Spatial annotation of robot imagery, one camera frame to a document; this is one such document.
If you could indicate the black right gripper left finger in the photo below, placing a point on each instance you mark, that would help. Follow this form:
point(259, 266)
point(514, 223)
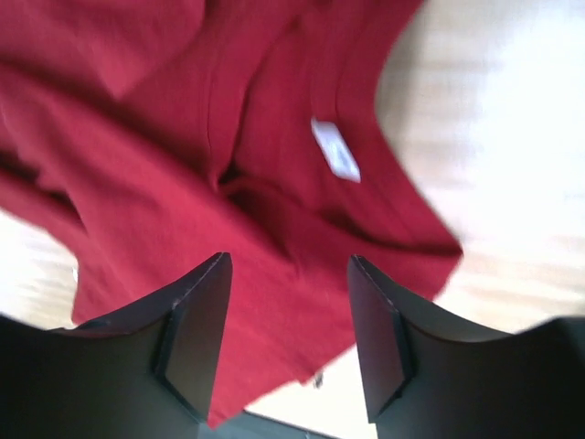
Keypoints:
point(146, 370)

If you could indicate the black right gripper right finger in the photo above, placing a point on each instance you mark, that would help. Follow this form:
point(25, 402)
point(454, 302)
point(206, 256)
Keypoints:
point(428, 373)

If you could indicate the dark red t shirt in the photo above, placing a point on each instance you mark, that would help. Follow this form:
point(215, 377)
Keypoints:
point(148, 135)

